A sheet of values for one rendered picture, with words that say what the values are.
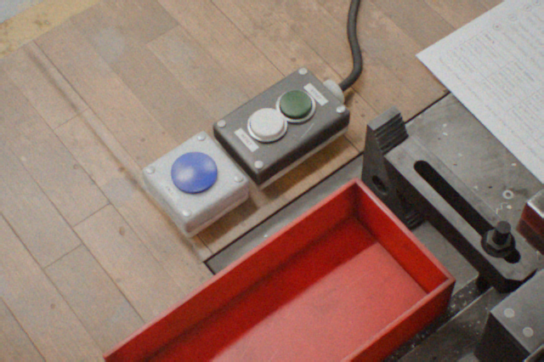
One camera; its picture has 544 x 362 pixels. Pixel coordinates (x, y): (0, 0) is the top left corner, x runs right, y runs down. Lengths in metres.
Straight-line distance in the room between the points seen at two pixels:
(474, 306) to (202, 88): 0.32
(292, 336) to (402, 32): 0.33
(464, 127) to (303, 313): 0.24
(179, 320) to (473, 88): 0.36
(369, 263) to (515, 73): 0.25
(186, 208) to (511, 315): 0.28
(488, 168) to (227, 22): 0.29
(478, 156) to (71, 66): 0.39
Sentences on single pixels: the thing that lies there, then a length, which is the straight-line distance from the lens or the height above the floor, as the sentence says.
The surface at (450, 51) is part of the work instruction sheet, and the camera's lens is 1.01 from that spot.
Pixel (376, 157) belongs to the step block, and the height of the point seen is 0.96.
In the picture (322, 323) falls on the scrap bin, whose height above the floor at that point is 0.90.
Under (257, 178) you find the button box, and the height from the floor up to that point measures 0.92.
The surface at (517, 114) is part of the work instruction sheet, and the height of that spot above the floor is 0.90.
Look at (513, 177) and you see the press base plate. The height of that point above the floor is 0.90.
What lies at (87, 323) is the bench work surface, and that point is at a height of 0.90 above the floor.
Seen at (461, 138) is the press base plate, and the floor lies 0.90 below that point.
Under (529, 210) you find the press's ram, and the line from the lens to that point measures 0.65.
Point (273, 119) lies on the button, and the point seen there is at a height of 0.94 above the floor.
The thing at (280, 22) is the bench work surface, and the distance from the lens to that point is 1.02.
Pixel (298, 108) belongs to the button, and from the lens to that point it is 0.91.
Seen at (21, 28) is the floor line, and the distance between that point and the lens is 2.25.
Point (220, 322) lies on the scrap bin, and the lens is 0.85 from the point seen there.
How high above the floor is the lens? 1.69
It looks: 59 degrees down
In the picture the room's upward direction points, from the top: 2 degrees counter-clockwise
